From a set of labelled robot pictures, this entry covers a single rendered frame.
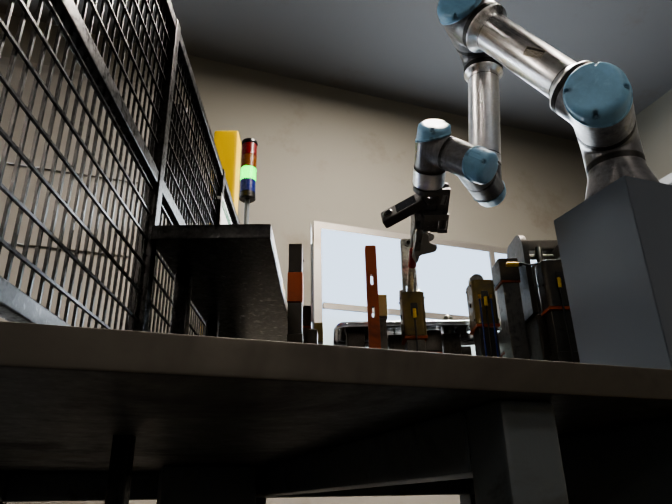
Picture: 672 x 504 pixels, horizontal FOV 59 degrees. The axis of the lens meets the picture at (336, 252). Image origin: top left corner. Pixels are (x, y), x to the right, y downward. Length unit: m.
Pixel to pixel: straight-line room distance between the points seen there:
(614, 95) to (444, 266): 2.84
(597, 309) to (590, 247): 0.12
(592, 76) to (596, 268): 0.37
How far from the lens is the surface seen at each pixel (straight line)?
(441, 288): 3.89
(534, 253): 1.67
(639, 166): 1.34
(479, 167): 1.27
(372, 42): 4.03
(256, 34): 3.98
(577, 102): 1.25
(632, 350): 1.16
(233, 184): 2.41
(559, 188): 4.93
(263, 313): 1.52
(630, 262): 1.18
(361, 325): 1.59
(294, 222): 3.67
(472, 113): 1.50
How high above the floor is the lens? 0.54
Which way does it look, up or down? 23 degrees up
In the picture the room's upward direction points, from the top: 1 degrees counter-clockwise
